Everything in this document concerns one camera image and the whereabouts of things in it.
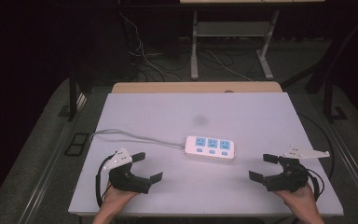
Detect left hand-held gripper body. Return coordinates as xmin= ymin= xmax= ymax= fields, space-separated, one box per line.
xmin=102 ymin=147 xmax=153 ymax=194

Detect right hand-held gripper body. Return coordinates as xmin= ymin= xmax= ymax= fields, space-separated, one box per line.
xmin=262 ymin=144 xmax=331 ymax=193

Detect white power strip blue sockets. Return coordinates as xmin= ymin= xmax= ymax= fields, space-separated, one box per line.
xmin=184 ymin=134 xmax=236 ymax=163

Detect person's left hand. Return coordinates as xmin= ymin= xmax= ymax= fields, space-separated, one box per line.
xmin=101 ymin=183 xmax=139 ymax=208

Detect person's right hand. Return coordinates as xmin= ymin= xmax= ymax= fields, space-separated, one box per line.
xmin=273 ymin=183 xmax=320 ymax=214

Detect black stand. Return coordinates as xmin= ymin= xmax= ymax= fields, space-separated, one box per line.
xmin=67 ymin=62 xmax=93 ymax=122
xmin=322 ymin=76 xmax=349 ymax=124

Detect grey power strip cable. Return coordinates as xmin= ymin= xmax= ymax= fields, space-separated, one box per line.
xmin=89 ymin=128 xmax=187 ymax=149

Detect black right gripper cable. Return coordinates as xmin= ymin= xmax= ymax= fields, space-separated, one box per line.
xmin=304 ymin=167 xmax=326 ymax=202

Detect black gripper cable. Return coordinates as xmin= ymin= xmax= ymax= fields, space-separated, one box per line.
xmin=94 ymin=154 xmax=115 ymax=208
xmin=304 ymin=167 xmax=326 ymax=202

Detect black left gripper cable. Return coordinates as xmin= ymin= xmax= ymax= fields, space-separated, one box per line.
xmin=94 ymin=154 xmax=115 ymax=208

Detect thin black cable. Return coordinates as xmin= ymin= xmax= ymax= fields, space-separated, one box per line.
xmin=297 ymin=112 xmax=336 ymax=181

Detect black rectangular floor frame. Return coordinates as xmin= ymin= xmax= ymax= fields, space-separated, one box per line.
xmin=63 ymin=133 xmax=90 ymax=157

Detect aluminium rail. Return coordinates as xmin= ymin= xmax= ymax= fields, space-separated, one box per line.
xmin=18 ymin=92 xmax=88 ymax=224
xmin=325 ymin=122 xmax=358 ymax=218

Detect white floor cable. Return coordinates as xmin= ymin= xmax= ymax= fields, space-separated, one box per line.
xmin=118 ymin=11 xmax=183 ymax=82

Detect grey metal desk frame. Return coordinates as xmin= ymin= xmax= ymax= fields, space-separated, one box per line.
xmin=189 ymin=9 xmax=282 ymax=81

